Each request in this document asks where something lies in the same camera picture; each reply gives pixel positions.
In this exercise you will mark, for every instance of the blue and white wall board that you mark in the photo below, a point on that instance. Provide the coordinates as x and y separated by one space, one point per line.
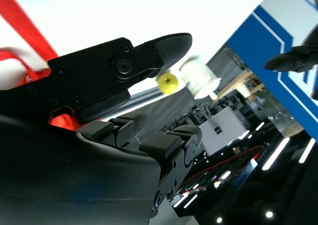
263 43

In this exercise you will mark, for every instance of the white cup lid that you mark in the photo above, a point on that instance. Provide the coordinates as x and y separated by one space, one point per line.
206 89

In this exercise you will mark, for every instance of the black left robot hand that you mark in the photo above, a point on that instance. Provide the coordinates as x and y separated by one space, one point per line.
298 58

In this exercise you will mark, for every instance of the red birthday ribbon bow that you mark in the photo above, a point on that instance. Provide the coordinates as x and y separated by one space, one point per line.
22 23

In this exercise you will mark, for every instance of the green pear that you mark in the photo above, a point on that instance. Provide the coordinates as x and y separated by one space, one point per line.
168 84

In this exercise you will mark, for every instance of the white box cabinet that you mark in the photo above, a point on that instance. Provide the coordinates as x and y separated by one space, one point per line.
223 130

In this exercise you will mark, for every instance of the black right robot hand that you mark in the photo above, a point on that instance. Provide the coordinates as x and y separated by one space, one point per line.
74 160

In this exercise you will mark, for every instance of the white ceramic teapot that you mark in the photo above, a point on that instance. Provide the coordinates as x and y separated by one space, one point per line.
195 69

